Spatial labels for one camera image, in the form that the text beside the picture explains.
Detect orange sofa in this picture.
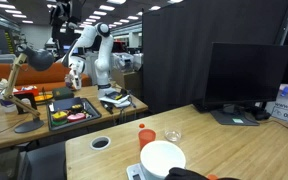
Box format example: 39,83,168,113
0,62,93,100

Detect white bowl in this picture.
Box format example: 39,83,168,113
140,140,186,179

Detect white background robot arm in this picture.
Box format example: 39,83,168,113
61,23,131,108

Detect black room divider curtain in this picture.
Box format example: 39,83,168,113
142,0,288,113

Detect black tray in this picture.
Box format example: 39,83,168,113
47,97,101,131

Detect orange plastic cup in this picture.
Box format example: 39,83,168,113
138,129,156,148

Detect wooden desk lamp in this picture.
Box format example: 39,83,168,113
1,45,54,133

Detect black computer monitor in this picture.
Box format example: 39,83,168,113
203,42,288,126

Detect clear glass cup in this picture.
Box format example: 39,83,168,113
164,129,182,142

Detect small orange tube cup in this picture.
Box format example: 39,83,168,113
207,174,218,180

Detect white kitchen scale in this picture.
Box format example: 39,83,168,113
126,163,150,180

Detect toy food items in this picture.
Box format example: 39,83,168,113
51,104,91,126

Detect dark green box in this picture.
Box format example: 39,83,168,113
52,87,74,100

